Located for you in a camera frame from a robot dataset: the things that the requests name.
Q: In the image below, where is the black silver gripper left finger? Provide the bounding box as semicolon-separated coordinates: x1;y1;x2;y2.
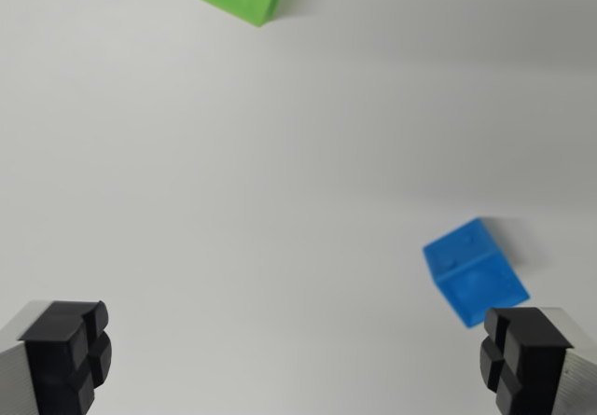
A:
0;299;114;415

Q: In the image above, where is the black silver gripper right finger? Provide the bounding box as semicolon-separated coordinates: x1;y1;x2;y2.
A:
479;306;597;415

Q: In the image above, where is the blue cube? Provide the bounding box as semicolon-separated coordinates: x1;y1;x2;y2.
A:
422;217;532;329

